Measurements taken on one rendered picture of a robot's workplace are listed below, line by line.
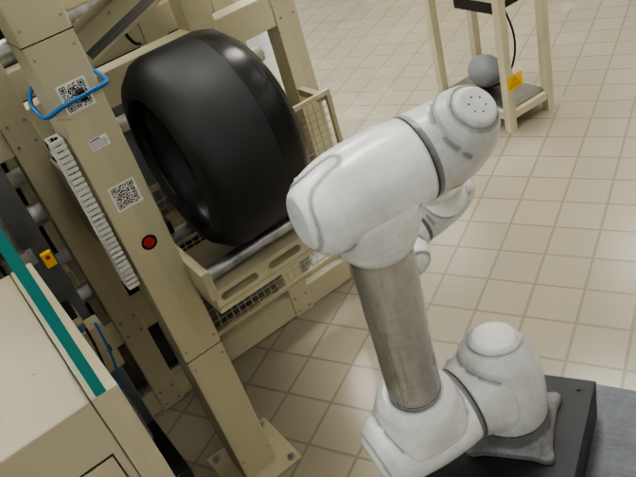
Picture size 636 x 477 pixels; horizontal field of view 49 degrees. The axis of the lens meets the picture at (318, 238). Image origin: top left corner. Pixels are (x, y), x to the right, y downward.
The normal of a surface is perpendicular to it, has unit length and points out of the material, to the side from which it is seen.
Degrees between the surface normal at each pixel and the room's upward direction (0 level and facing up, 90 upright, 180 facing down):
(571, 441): 4
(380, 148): 25
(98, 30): 90
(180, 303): 90
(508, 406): 81
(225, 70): 36
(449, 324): 0
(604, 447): 0
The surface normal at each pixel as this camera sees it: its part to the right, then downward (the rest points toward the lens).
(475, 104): 0.22, -0.37
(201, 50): -0.07, -0.65
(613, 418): -0.25, -0.78
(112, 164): 0.58, 0.35
